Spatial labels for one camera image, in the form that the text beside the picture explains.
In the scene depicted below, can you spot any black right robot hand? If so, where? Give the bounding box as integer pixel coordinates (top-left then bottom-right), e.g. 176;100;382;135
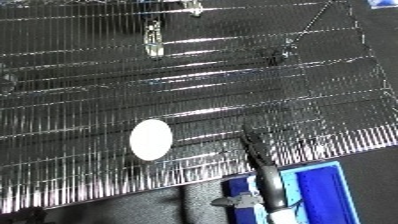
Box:
209;123;295;214

